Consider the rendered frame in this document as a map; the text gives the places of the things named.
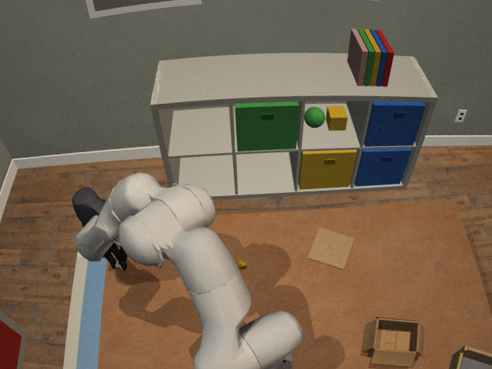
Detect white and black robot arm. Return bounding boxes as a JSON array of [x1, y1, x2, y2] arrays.
[[72, 172, 303, 369]]

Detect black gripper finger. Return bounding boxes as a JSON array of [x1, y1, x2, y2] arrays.
[[109, 241, 128, 271], [103, 250, 116, 269]]

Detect tan flat mat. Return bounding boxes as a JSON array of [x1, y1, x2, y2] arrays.
[[307, 228, 354, 270]]

